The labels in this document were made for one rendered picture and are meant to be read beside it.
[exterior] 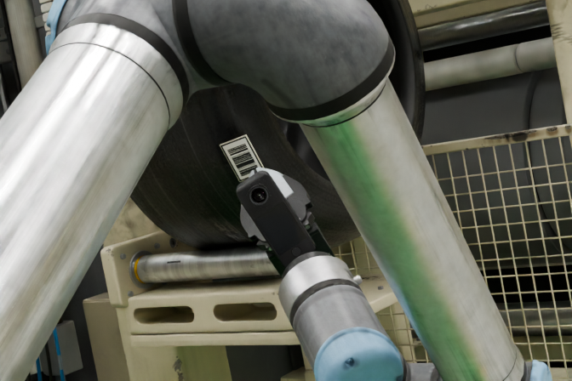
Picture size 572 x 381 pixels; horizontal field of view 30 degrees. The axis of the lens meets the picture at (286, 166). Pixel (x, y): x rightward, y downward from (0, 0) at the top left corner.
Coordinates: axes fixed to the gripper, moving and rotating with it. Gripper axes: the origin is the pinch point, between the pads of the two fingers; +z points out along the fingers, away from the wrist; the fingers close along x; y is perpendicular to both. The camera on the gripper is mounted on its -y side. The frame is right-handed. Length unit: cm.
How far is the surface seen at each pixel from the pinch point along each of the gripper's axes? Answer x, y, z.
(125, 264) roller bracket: -26.4, 19.2, 19.3
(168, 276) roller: -21.0, 20.8, 13.8
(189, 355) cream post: -27, 41, 16
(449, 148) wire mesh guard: 29, 40, 27
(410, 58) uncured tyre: 29.2, 19.3, 27.8
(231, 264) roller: -10.6, 17.4, 5.3
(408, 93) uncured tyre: 26.0, 22.6, 24.6
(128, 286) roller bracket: -27.6, 21.6, 17.3
